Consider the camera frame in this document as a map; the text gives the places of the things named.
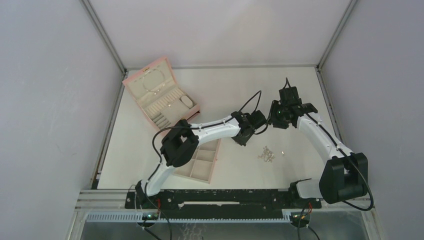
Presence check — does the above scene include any silver hoop necklace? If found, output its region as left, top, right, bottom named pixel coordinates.
left=141, top=67, right=168, bottom=95

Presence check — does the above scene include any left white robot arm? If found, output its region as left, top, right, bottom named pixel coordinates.
left=135, top=110, right=268, bottom=209

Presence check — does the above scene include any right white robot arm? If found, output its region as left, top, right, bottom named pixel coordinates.
left=268, top=86, right=370, bottom=208

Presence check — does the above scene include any pink jewelry box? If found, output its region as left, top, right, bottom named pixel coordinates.
left=122, top=56, right=201, bottom=131

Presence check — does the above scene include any beige six-compartment tray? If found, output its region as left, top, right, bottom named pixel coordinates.
left=173, top=139, right=221, bottom=184

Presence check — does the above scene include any silver chain pile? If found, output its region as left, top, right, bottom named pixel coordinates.
left=257, top=145, right=276, bottom=163

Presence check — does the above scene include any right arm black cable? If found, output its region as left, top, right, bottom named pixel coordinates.
left=283, top=77, right=375, bottom=212

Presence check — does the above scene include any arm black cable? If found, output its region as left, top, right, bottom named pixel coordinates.
left=142, top=90, right=269, bottom=213
left=283, top=77, right=375, bottom=212

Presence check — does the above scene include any black mounting base plate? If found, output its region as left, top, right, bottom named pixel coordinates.
left=124, top=189, right=322, bottom=219

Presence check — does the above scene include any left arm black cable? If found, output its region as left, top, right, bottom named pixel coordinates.
left=142, top=90, right=269, bottom=213

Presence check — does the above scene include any white slotted cable duct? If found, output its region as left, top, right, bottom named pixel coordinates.
left=85, top=212, right=292, bottom=223

